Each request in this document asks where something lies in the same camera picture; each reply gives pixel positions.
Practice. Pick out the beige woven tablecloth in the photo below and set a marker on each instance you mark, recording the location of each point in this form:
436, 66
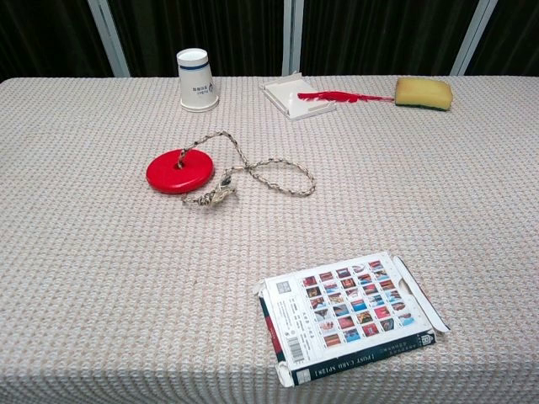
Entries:
126, 252

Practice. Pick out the red feather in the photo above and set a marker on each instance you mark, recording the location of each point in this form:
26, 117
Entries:
332, 96

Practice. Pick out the dark curtain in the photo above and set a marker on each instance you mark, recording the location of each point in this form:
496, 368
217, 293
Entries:
379, 33

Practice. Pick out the white plastic tray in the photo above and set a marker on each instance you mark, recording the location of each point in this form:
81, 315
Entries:
286, 94

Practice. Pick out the red plastic disc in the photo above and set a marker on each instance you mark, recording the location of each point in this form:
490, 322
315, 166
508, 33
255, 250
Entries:
168, 174

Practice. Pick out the yellow sponge green underside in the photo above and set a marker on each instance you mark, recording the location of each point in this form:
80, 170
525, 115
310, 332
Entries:
421, 91

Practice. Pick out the postcard box with photo grid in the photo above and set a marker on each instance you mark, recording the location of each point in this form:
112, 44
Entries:
349, 311

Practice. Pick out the white paper cup blue stripe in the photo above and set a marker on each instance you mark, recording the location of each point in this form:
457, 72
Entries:
197, 80

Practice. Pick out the grey metal frame post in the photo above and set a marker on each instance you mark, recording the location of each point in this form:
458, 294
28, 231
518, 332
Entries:
292, 35
110, 38
473, 38

